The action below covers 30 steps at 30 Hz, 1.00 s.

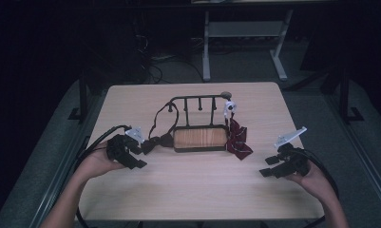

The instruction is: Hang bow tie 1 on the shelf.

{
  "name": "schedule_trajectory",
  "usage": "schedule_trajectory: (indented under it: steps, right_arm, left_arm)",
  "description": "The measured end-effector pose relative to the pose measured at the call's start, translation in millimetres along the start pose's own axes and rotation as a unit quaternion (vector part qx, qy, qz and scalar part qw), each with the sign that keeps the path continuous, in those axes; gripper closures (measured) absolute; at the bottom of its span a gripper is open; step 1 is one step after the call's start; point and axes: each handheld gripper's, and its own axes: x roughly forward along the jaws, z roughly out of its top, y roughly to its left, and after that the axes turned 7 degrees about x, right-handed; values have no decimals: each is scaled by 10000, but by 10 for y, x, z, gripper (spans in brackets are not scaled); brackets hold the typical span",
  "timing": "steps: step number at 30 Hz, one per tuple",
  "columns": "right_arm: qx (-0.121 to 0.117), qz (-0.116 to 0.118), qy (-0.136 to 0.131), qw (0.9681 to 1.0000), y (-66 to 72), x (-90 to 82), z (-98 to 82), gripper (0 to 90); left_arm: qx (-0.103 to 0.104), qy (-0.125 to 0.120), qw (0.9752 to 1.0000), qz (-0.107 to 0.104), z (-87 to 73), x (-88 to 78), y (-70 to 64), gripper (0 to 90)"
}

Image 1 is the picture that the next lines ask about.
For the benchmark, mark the grey metal rail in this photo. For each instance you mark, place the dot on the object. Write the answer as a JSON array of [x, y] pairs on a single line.
[[365, 158], [61, 177]]

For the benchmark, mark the black metal post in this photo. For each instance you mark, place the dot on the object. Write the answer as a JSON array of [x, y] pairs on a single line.
[[345, 95], [82, 95]]

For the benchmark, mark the small grey round knob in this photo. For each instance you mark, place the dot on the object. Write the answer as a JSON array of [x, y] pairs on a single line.
[[226, 94]]

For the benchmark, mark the dark red striped bow tie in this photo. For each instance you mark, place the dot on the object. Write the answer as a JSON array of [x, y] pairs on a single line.
[[237, 139]]

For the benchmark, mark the black bow tie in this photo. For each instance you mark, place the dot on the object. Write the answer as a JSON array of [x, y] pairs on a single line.
[[159, 139]]

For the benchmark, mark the person's left hand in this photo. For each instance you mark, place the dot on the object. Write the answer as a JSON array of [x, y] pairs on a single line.
[[96, 161]]

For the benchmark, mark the black hook rack wooden tray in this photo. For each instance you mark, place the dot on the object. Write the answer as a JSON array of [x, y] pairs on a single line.
[[200, 138]]

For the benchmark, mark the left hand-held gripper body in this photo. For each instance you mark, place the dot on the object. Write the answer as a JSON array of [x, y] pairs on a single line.
[[120, 148]]

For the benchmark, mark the grey metal desk frame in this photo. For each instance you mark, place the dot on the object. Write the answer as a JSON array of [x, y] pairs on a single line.
[[243, 29]]

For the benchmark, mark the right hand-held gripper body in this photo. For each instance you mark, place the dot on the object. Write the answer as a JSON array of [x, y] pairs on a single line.
[[294, 160]]

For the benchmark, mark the person's right hand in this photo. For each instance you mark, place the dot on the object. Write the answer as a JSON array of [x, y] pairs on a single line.
[[314, 182]]

